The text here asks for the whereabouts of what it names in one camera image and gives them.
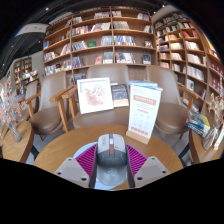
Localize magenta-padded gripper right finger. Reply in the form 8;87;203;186
125;143;172;189

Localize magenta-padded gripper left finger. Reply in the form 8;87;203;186
53;143;99;190

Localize grey computer mouse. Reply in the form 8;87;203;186
95;133;129;187

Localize tall white sign wooden base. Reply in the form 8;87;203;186
125;83;164;145

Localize brown padded wooden armchair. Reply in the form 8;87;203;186
144;64;202;136
49;63;134;133
24;71;68;136

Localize round wooden side table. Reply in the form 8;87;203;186
188;128;224;165
0;120;35;164

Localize white framed floral picture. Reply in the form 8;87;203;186
76;77;115;115

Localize blue and yellow book stack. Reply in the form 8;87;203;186
185;109;212;138

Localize dark cover book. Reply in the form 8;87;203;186
110;83;130;108

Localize pink dried flowers glass vase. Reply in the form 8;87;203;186
0;83;28;144

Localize light blue book stack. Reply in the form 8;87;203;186
128;79;160;90

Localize small white card sign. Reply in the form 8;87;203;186
213;124;224;151

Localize beige dried flowers glass vase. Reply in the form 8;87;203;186
201;93;224;151

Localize small distant bookshelf unit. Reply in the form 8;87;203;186
13;56;41;89

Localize angled wooden bookshelf unit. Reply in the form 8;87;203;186
153;11;224;108

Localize wide wooden bookshelf unit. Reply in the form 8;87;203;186
42;6;158;84

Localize white hanging ceiling panel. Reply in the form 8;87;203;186
14;22;50;37

